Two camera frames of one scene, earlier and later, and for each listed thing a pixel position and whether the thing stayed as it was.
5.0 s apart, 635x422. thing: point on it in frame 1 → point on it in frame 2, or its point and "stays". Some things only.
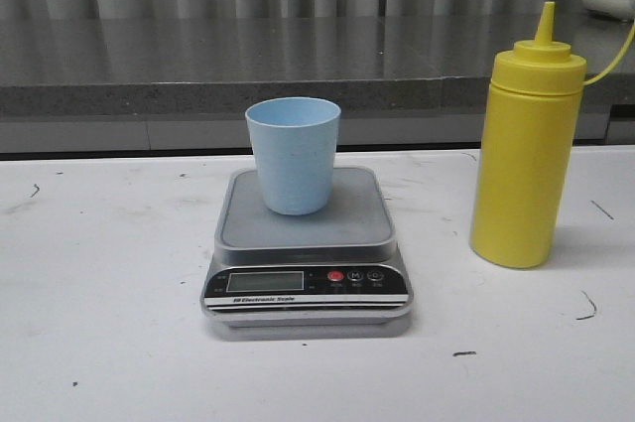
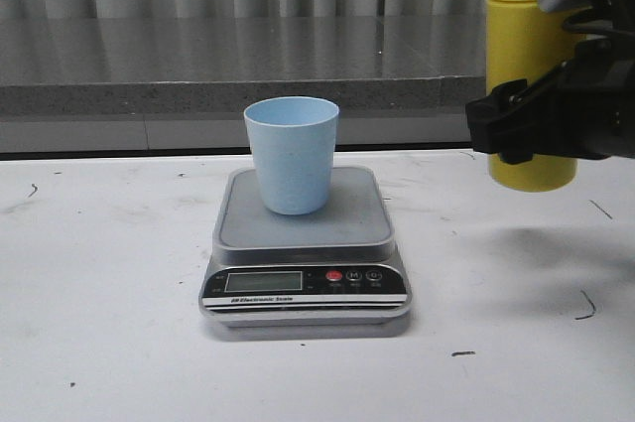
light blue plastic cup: [297, 142] stays
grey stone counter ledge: [216, 66] stays
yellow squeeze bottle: [527, 149] → [524, 41]
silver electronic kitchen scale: [332, 274] stays
